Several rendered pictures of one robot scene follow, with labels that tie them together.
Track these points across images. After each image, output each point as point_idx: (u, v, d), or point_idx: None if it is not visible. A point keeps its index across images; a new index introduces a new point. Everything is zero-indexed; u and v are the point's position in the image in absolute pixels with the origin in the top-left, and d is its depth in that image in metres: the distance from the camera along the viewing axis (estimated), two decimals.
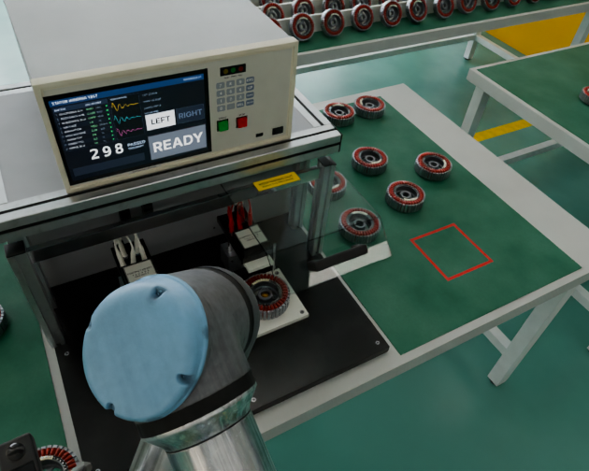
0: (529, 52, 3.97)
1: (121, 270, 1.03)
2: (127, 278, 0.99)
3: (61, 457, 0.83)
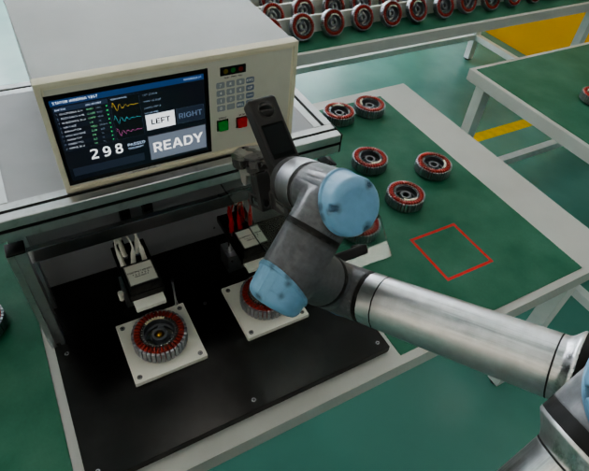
0: (529, 52, 3.97)
1: (121, 270, 1.03)
2: (127, 278, 0.99)
3: (170, 318, 1.06)
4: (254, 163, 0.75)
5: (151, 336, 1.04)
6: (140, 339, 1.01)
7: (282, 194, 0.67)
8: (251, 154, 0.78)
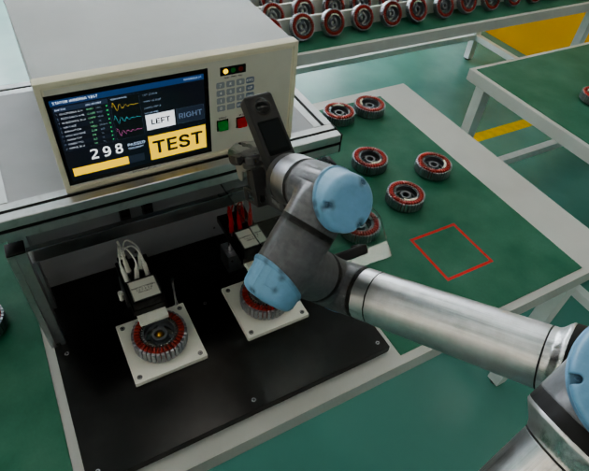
0: (529, 52, 3.97)
1: (124, 285, 1.07)
2: (131, 294, 1.02)
3: (170, 318, 1.06)
4: (251, 159, 0.76)
5: (151, 336, 1.04)
6: (140, 339, 1.01)
7: (278, 191, 0.68)
8: (248, 150, 0.79)
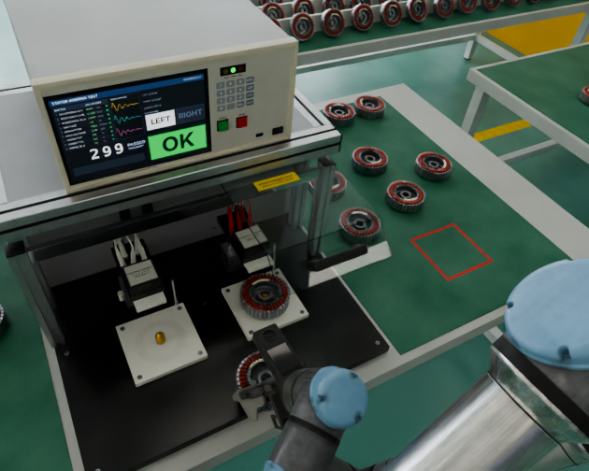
0: (529, 52, 3.97)
1: (121, 270, 1.03)
2: (127, 278, 0.99)
3: None
4: (268, 385, 0.83)
5: (257, 381, 0.95)
6: (248, 385, 0.93)
7: (289, 405, 0.73)
8: (267, 378, 0.87)
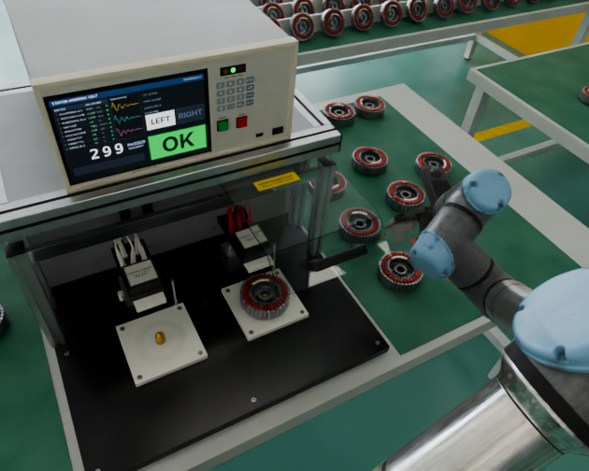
0: (529, 52, 3.97)
1: (121, 270, 1.03)
2: (127, 278, 0.99)
3: (411, 261, 1.27)
4: (423, 207, 1.02)
5: (393, 270, 1.26)
6: (386, 268, 1.24)
7: (439, 207, 0.91)
8: None
